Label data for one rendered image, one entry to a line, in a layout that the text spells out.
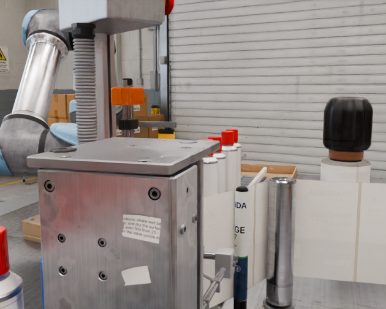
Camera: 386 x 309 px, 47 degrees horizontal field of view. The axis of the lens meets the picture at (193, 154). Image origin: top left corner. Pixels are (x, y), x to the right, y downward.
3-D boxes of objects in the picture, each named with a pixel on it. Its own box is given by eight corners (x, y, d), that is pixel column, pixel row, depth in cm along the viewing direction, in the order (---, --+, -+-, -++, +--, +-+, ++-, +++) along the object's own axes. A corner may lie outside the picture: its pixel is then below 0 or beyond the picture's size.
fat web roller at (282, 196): (293, 315, 61) (298, 183, 58) (260, 311, 63) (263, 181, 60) (296, 300, 66) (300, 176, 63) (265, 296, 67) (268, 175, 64)
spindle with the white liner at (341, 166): (368, 271, 76) (378, 97, 72) (314, 265, 79) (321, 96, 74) (364, 252, 85) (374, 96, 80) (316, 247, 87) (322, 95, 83)
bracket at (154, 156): (171, 176, 28) (171, 160, 28) (24, 167, 31) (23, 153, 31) (220, 148, 41) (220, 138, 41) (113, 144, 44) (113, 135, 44)
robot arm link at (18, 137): (40, 160, 99) (76, 0, 128) (-27, 159, 99) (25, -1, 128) (53, 186, 109) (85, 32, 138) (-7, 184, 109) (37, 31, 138)
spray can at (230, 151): (234, 212, 113) (235, 132, 110) (214, 210, 115) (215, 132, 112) (238, 206, 118) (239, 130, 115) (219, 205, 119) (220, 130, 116)
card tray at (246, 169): (291, 190, 160) (291, 179, 159) (221, 186, 167) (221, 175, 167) (296, 175, 188) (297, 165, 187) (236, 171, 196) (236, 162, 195)
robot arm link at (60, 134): (96, 185, 103) (95, 127, 100) (38, 184, 103) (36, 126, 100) (106, 173, 115) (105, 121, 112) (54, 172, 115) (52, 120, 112)
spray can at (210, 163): (214, 236, 94) (214, 141, 91) (190, 234, 96) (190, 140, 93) (219, 229, 99) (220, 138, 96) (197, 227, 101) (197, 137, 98)
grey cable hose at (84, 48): (92, 168, 65) (87, 21, 62) (71, 167, 66) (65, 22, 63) (104, 165, 68) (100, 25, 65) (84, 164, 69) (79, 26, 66)
